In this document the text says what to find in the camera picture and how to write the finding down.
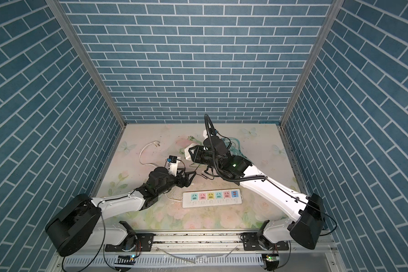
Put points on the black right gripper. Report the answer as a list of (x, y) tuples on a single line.
[(197, 155)]

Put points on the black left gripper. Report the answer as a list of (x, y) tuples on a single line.
[(186, 182)]

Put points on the white power strip colourful sockets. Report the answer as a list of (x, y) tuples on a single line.
[(208, 198)]

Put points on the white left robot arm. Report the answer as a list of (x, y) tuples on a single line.
[(71, 228)]

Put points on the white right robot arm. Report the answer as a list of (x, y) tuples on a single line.
[(306, 216)]

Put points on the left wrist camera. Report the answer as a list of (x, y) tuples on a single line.
[(173, 165)]

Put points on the white power strip cord plug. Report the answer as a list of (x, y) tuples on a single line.
[(147, 157)]

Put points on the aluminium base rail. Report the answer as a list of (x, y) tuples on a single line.
[(204, 251)]

